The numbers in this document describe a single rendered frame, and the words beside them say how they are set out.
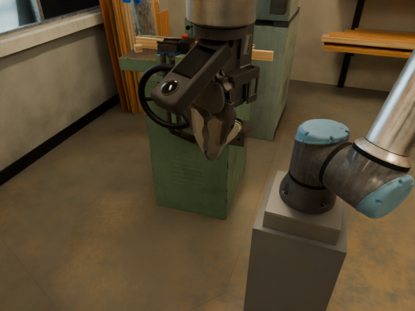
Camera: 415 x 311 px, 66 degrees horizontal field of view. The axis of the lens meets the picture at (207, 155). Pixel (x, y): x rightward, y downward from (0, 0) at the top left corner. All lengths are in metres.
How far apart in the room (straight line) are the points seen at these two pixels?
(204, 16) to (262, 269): 1.02
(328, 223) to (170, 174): 1.00
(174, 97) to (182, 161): 1.35
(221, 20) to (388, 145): 0.61
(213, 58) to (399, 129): 0.59
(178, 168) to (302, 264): 0.88
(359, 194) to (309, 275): 0.42
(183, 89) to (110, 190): 1.84
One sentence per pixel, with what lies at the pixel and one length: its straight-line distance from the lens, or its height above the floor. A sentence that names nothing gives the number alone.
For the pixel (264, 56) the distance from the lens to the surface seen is 1.55.
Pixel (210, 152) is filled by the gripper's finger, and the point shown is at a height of 1.08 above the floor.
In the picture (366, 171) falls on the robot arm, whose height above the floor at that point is 0.87.
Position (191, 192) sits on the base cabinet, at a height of 0.16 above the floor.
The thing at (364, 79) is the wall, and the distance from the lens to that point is 3.95.
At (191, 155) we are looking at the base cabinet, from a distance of 1.69.
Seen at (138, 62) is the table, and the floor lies 0.89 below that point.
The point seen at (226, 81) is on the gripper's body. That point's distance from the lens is 0.44.
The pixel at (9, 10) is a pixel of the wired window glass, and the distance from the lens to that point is 2.57.
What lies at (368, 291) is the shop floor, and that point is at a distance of 1.79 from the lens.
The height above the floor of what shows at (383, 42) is 0.61.
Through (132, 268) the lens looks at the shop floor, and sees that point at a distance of 1.74.
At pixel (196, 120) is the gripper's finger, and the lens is 0.50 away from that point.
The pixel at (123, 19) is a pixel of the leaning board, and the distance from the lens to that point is 2.89.
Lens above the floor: 1.36
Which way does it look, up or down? 34 degrees down
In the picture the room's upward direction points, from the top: straight up
